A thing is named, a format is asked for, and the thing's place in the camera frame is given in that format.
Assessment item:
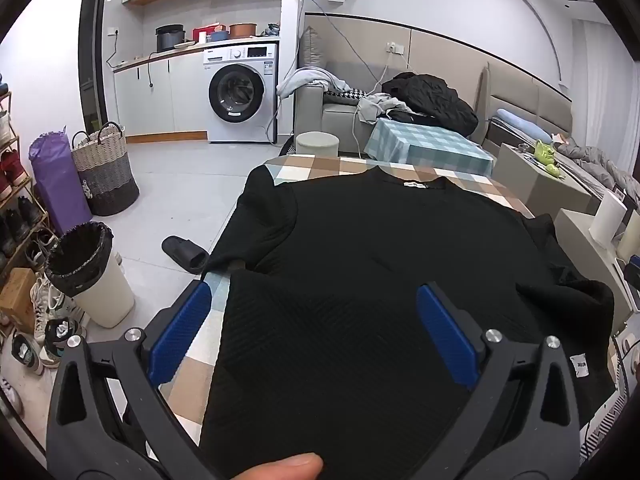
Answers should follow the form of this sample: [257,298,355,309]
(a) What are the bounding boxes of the purple bag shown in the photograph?
[28,130,93,236]

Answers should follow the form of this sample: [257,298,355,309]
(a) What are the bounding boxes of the cream roll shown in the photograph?
[616,210,640,263]

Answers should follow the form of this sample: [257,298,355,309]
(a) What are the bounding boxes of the white washing machine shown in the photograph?
[202,42,279,143]

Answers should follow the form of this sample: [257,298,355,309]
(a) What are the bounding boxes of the brown and blue checkered tablecloth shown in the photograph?
[155,152,536,426]

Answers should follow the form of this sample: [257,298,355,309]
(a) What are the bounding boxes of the grey long ledge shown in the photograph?
[552,208,640,331]

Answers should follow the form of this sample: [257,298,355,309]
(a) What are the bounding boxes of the blue pillow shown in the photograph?
[496,108,553,141]

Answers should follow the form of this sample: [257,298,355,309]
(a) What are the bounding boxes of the grey garment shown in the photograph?
[356,92,408,125]

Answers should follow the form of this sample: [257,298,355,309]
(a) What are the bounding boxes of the black cooking pot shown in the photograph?
[155,25,187,53]

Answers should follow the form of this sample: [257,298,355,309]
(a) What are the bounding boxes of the white paper towel roll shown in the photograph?
[588,190,628,248]

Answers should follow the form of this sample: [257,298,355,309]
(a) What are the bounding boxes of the white curtain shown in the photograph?
[570,15,640,111]

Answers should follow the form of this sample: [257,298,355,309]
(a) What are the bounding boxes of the blue cable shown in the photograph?
[287,0,388,83]

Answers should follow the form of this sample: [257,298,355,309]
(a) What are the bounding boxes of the grey sofa cushion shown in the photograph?
[298,26,328,68]

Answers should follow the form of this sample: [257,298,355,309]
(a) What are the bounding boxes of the light blue blanket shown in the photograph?
[276,67,351,100]

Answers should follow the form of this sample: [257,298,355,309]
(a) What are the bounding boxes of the teal checkered tablecloth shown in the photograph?
[364,117,493,177]

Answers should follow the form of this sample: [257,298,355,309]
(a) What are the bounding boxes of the green plush toy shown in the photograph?
[532,140,561,178]

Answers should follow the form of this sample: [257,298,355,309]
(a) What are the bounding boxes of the black slipper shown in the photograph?
[161,235,210,275]

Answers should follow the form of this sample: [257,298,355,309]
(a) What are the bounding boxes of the grey duvet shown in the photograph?
[557,142,640,196]

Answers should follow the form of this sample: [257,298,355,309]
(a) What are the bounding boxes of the black puffer jacket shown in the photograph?
[382,73,479,137]

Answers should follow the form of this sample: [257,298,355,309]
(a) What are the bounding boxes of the houndstooth pillow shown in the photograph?
[325,87,371,106]

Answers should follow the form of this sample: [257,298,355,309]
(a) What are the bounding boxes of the beige padded headboard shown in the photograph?
[480,62,573,146]

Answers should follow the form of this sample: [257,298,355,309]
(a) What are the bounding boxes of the white trash bin black liner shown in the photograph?
[45,221,136,329]

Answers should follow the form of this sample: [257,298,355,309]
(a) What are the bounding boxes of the round grey stool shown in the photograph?
[296,131,340,157]

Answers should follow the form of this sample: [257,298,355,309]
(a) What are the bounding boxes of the white lower kitchen cabinets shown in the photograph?
[114,52,208,143]

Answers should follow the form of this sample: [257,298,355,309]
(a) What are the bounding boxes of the black knit sweater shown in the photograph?
[199,165,616,480]

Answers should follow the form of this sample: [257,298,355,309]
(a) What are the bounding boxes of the woven laundry basket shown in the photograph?
[71,121,141,217]

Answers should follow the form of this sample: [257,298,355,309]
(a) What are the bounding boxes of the cardboard box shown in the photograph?
[0,267,37,336]

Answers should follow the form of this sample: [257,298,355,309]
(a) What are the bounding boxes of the wooden shoe rack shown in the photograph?
[0,90,56,281]

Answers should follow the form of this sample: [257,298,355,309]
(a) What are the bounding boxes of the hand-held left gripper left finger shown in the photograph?
[46,280,213,480]

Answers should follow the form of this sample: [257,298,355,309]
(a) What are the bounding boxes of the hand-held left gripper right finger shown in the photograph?
[416,281,581,480]

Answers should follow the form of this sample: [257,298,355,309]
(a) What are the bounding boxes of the grey low cabinet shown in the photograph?
[492,143,593,218]

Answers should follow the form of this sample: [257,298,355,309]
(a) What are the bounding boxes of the person's left hand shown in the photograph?
[227,452,324,480]

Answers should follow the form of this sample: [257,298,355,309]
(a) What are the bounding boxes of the grey sofa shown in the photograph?
[292,62,481,156]

